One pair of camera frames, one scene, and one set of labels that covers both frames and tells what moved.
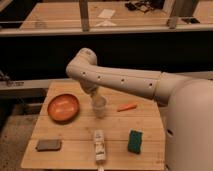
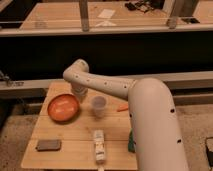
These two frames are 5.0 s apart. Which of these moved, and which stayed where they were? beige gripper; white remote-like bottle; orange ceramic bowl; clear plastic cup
Moved: beige gripper
Stayed: clear plastic cup; white remote-like bottle; orange ceramic bowl
